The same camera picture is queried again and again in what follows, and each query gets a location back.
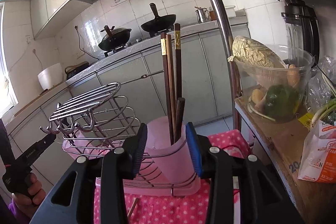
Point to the small brown cup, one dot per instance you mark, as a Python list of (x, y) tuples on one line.
[(213, 15)]

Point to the white lidded container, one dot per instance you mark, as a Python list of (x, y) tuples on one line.
[(231, 11)]

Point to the clear plastic bag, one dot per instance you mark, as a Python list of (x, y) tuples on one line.
[(320, 79)]

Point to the pink plastic utensil cup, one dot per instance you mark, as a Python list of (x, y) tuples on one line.
[(168, 161), (76, 146)]

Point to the orange and white packet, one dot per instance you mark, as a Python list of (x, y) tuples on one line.
[(317, 155)]

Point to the grey kitchen cabinet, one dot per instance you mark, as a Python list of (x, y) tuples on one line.
[(199, 69)]

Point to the clear plastic bowl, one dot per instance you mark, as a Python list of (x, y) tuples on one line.
[(302, 61)]

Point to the metal shelf unit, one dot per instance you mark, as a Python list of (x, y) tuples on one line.
[(210, 3)]

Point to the black open wok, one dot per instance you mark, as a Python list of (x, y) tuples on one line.
[(158, 23)]

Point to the black wok with lid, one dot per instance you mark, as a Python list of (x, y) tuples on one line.
[(115, 37)]

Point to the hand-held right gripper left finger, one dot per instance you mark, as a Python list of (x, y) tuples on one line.
[(139, 148)]

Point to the dark handbag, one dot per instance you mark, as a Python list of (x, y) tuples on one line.
[(76, 70)]

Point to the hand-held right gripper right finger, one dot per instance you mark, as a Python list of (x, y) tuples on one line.
[(195, 155)]

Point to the napa cabbage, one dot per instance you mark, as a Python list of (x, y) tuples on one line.
[(254, 53)]

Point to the black blender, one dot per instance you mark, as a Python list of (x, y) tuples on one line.
[(302, 27)]

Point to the pink plastic drip tray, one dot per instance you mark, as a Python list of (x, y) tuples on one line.
[(157, 188)]

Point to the metal kettle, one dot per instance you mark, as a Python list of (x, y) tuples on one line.
[(202, 15)]

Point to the gas stove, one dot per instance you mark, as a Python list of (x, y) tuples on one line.
[(126, 46)]

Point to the green onions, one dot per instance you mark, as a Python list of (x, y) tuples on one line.
[(325, 109)]

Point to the person's left hand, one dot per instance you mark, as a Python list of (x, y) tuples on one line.
[(35, 187)]

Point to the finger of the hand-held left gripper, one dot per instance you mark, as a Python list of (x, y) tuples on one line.
[(43, 144)]

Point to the yellow potato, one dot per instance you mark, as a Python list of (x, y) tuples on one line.
[(258, 96)]

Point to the brown wooden chopstick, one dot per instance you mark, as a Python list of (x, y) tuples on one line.
[(180, 113), (169, 64), (132, 207), (163, 56)]

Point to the pink polka dot cloth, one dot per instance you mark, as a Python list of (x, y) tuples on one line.
[(162, 209)]

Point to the white rice cooker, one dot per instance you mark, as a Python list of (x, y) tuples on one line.
[(51, 78)]

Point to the green pepper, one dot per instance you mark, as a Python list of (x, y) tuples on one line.
[(281, 103)]

